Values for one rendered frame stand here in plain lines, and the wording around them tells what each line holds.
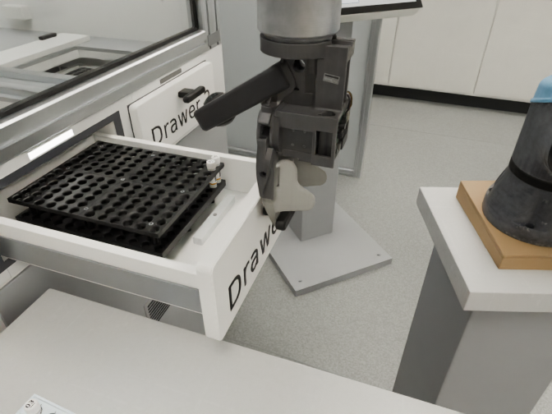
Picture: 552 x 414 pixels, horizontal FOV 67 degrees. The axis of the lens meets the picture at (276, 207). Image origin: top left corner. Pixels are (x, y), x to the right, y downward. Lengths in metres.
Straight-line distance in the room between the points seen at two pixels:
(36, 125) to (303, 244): 1.33
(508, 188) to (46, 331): 0.68
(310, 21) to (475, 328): 0.58
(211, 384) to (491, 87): 3.18
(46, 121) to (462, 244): 0.65
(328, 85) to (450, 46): 3.00
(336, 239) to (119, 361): 1.39
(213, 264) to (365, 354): 1.14
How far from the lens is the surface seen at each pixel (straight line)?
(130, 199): 0.56
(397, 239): 1.95
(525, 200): 0.71
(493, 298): 0.68
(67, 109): 0.68
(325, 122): 0.40
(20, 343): 0.63
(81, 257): 0.53
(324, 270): 1.69
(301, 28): 0.38
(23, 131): 0.63
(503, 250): 0.70
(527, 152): 0.69
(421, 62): 3.42
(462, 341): 0.81
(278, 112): 0.40
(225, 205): 0.61
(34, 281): 0.69
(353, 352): 1.49
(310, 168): 0.49
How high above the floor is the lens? 1.20
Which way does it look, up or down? 35 degrees down
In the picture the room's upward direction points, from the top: straight up
